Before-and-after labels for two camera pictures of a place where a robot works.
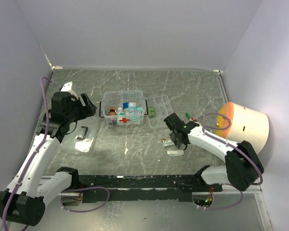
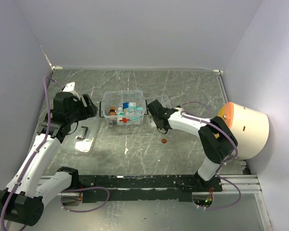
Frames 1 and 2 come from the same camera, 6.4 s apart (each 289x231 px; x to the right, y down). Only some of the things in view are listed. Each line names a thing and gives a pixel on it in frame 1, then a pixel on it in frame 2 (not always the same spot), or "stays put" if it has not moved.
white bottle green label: (120, 111) stays put
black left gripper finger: (91, 108) stays put
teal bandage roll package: (135, 110) stays put
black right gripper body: (173, 137) -> (156, 123)
